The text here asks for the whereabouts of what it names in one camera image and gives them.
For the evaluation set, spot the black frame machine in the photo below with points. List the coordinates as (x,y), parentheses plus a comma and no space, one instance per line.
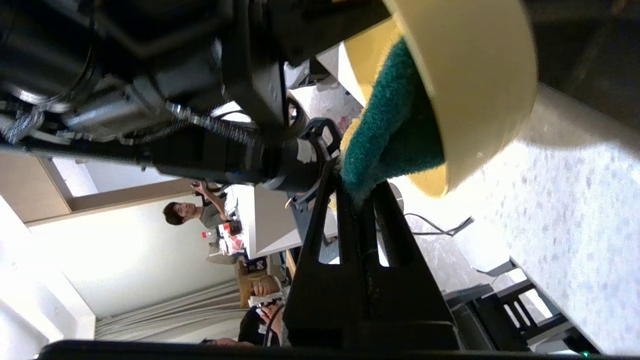
(505,310)

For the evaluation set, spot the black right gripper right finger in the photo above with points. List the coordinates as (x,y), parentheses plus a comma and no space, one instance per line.
(410,310)

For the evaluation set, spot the white table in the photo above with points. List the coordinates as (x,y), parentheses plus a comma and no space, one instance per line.
(270,225)

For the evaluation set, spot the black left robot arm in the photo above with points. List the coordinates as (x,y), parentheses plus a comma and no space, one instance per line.
(50,50)

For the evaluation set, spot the light wood wall beam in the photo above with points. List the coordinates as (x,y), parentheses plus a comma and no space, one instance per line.
(125,197)

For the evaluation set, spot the person in olive shirt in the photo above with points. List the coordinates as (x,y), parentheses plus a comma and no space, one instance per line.
(200,212)

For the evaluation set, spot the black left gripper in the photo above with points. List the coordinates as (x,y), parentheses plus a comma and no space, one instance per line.
(240,60)

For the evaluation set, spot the yellow plastic bowl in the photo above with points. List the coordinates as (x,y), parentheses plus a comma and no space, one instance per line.
(475,75)

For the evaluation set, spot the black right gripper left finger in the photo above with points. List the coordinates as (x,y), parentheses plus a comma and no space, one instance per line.
(325,310)

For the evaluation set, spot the grey curtain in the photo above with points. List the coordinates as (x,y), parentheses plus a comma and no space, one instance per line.
(175,315)

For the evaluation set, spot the seated person in black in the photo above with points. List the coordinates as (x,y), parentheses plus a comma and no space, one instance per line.
(260,310)

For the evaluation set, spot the green and yellow sponge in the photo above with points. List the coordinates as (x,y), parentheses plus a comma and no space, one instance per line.
(395,120)

